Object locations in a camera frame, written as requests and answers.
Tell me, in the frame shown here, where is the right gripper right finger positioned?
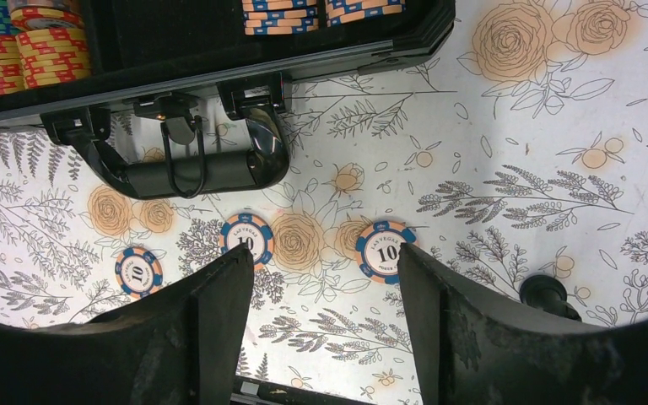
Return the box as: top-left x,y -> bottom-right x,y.
398,244 -> 648,404

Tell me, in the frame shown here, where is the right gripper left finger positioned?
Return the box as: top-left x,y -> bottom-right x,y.
0,246 -> 254,404

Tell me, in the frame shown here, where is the poker chip with die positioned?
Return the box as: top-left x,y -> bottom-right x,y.
219,213 -> 275,271

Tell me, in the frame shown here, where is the black poker chip case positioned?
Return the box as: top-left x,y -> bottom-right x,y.
0,1 -> 456,200

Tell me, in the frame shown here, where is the black small knob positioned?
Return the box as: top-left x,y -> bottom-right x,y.
519,274 -> 581,321

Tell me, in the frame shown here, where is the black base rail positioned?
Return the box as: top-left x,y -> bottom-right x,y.
229,375 -> 366,405

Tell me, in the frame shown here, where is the floral table mat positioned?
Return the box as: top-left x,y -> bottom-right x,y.
0,0 -> 648,405

